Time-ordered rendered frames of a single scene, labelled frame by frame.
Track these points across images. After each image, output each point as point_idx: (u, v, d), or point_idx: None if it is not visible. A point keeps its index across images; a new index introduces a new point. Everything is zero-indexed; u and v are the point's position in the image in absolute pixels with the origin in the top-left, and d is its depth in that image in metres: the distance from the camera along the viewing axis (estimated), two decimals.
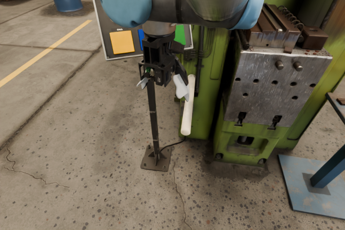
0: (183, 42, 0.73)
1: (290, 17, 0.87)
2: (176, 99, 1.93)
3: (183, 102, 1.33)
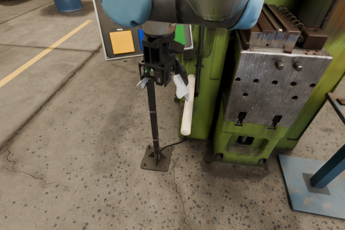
0: (183, 42, 0.73)
1: (290, 17, 0.87)
2: (176, 99, 1.93)
3: (183, 102, 1.33)
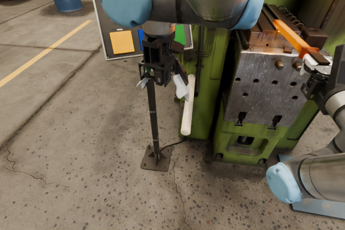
0: (183, 42, 0.73)
1: (290, 17, 0.87)
2: (176, 99, 1.93)
3: (183, 102, 1.33)
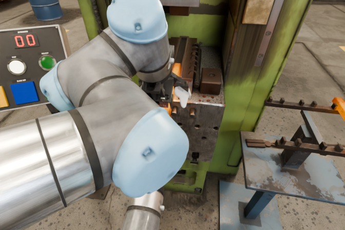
0: None
1: (191, 60, 0.86)
2: None
3: None
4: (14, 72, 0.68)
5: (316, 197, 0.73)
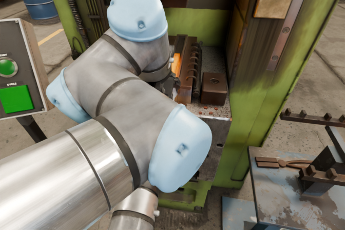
0: (28, 107, 0.57)
1: (189, 63, 0.71)
2: None
3: None
4: None
5: None
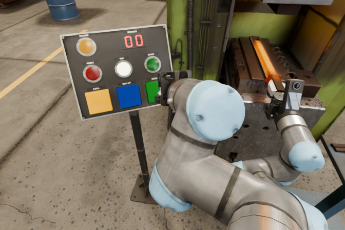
0: None
1: (282, 61, 0.82)
2: None
3: None
4: (121, 74, 0.64)
5: None
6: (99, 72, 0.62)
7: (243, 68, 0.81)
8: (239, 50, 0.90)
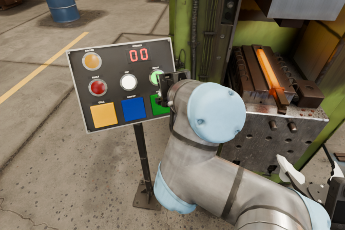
0: (170, 110, 0.69)
1: (285, 72, 0.83)
2: None
3: None
4: (126, 88, 0.64)
5: None
6: (104, 86, 0.62)
7: (247, 79, 0.81)
8: (242, 60, 0.90)
